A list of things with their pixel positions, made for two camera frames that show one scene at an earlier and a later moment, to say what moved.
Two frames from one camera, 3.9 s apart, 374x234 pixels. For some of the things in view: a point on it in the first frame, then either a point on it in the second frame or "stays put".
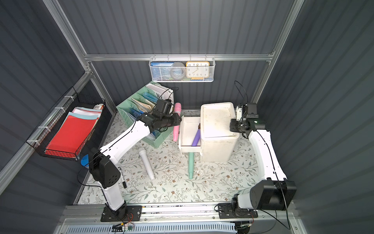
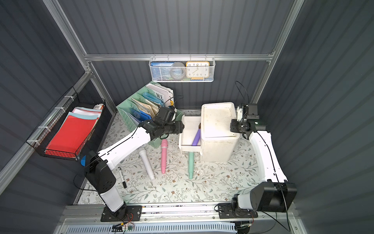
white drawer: x=188 y=126 stays put
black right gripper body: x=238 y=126 stays put
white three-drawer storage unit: x=217 y=143 stays put
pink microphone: x=177 y=109 to x=163 y=145
